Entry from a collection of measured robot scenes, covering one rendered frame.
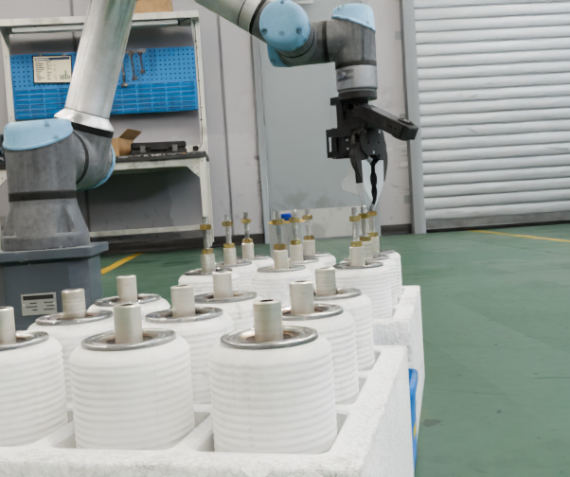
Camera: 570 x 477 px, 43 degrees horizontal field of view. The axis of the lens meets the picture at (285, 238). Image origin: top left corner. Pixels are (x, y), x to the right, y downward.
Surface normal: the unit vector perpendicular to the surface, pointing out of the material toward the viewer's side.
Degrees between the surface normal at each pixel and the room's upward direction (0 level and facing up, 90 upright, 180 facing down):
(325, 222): 90
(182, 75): 90
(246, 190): 90
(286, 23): 90
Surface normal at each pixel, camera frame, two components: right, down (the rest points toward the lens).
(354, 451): -0.07, -1.00
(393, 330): -0.22, 0.07
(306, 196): 0.07, 0.05
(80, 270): 0.75, -0.01
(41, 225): 0.15, -0.26
